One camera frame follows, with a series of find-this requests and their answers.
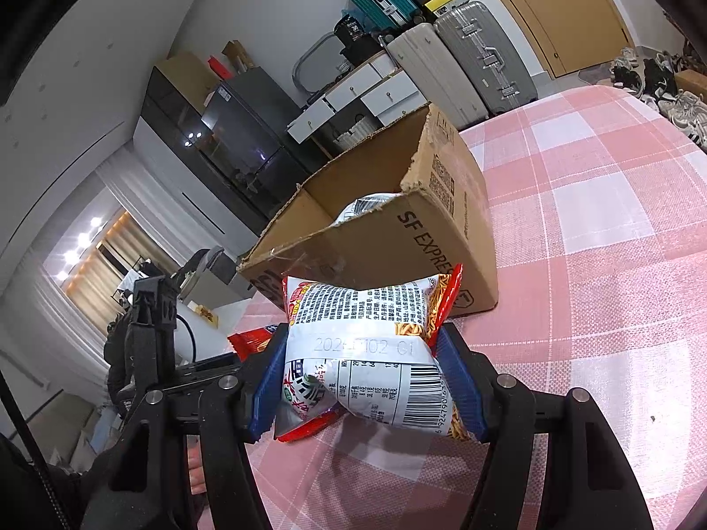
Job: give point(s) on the silver suitcase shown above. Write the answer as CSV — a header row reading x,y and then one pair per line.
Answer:
x,y
486,55

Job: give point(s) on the curved metal rack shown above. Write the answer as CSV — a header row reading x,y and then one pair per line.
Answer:
x,y
301,63

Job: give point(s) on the person's left hand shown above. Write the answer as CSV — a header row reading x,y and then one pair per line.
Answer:
x,y
196,469

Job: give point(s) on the pile of loose shoes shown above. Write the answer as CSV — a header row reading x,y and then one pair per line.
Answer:
x,y
663,88

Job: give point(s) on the black box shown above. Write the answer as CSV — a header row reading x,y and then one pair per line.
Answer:
x,y
356,36

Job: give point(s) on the wooden door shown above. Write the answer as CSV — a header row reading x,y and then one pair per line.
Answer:
x,y
558,11

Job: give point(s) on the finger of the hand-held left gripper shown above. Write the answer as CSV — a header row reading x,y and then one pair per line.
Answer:
x,y
196,268

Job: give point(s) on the white appliance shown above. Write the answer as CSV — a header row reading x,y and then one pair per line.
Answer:
x,y
212,337

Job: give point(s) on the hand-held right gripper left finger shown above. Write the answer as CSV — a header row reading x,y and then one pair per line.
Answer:
x,y
265,392

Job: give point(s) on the beige curtain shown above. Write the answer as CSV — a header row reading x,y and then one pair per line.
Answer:
x,y
105,281

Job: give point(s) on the small closed cardboard box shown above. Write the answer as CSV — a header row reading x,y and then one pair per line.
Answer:
x,y
693,81

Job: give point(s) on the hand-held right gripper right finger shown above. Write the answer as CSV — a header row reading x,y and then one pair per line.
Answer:
x,y
461,381

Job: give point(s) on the grey white laundry basket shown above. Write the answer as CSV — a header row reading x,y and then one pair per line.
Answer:
x,y
356,132

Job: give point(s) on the beige suitcase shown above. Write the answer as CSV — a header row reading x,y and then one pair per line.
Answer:
x,y
436,72

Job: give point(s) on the grey refrigerator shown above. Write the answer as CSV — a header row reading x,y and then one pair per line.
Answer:
x,y
248,121

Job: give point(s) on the white red noodle snack packet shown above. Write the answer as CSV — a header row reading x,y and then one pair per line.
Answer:
x,y
375,353

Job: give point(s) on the black glass cabinet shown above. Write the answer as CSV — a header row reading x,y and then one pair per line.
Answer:
x,y
188,143

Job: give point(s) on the flat cardboard boxes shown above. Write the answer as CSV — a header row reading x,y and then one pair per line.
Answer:
x,y
193,69

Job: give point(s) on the grey door mat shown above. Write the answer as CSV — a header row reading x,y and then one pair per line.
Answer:
x,y
599,74

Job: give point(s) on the grey white snack packet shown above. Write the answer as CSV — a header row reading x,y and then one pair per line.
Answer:
x,y
367,207

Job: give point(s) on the pink checkered tablecloth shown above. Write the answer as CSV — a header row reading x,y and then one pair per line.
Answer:
x,y
607,287

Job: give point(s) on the white desk with drawers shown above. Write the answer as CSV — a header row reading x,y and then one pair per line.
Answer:
x,y
375,94

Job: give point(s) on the red orange snack packet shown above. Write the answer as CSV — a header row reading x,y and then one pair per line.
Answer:
x,y
251,341

